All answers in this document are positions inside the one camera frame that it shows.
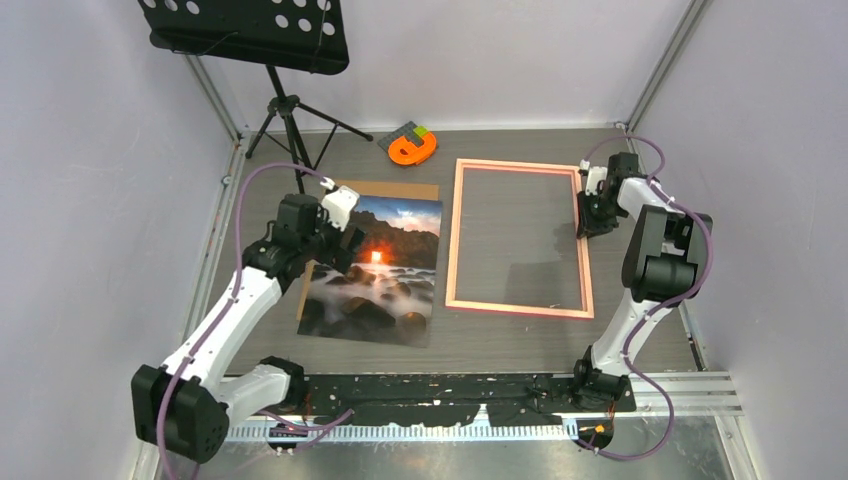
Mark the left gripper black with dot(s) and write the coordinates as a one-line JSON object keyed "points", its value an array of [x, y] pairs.
{"points": [[341, 256]]}

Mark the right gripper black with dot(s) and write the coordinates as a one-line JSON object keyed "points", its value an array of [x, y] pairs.
{"points": [[588, 227]]}

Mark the pink wooden picture frame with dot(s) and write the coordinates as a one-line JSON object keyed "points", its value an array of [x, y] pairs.
{"points": [[586, 312]]}

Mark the transparent acrylic sheet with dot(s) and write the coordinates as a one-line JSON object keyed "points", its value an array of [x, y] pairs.
{"points": [[517, 243]]}

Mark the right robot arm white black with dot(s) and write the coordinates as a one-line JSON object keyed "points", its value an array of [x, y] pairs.
{"points": [[665, 263]]}

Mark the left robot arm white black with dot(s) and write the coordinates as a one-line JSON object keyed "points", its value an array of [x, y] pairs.
{"points": [[185, 405]]}

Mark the landscape sunset photo print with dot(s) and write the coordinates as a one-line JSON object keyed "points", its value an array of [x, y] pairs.
{"points": [[387, 294]]}

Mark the brown cardboard backing board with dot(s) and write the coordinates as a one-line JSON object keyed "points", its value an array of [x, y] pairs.
{"points": [[414, 191]]}

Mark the orange tape dispenser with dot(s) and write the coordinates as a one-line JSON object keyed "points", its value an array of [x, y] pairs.
{"points": [[406, 152]]}

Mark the grey lego plate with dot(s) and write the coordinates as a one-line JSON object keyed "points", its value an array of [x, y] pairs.
{"points": [[406, 132]]}

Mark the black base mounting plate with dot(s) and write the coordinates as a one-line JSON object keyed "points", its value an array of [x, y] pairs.
{"points": [[443, 400]]}

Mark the black music stand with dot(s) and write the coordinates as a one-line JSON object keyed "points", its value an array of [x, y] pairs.
{"points": [[306, 36]]}

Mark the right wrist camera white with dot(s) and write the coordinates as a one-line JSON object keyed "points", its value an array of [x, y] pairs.
{"points": [[594, 177]]}

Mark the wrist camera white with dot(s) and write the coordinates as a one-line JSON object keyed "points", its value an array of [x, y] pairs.
{"points": [[339, 201], [594, 177]]}

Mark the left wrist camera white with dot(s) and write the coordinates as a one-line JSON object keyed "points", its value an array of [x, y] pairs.
{"points": [[339, 201]]}

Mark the aluminium rail front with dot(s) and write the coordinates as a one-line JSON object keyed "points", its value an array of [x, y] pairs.
{"points": [[677, 395]]}

